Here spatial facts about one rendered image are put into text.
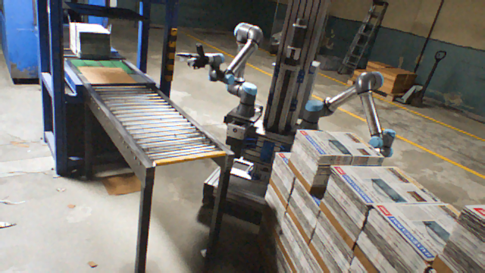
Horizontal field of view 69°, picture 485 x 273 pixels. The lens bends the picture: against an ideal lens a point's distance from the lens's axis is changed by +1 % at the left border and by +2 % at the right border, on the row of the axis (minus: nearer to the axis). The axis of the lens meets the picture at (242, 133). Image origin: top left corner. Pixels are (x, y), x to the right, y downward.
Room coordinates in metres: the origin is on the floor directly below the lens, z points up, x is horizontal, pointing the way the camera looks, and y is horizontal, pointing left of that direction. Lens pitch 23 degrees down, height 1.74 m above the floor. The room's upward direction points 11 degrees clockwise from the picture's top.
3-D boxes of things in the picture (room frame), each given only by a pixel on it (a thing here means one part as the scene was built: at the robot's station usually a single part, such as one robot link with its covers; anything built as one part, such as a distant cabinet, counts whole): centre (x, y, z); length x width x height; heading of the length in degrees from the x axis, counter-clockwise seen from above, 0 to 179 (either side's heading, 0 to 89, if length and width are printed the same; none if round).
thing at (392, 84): (7.99, -2.86, 0.28); 1.20 x 0.83 x 0.57; 39
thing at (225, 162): (2.38, 0.47, 0.74); 1.34 x 0.05 x 0.12; 39
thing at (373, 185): (1.34, -0.63, 1.06); 0.37 x 0.29 x 0.01; 110
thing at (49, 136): (3.01, 1.31, 0.38); 0.94 x 0.69 x 0.63; 129
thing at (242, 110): (2.55, 0.01, 0.87); 0.15 x 0.15 x 0.10
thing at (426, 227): (1.08, -0.75, 1.06); 0.37 x 0.28 x 0.01; 110
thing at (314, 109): (2.44, -0.47, 0.98); 0.13 x 0.12 x 0.14; 137
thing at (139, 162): (2.06, 0.86, 0.74); 1.34 x 0.05 x 0.12; 39
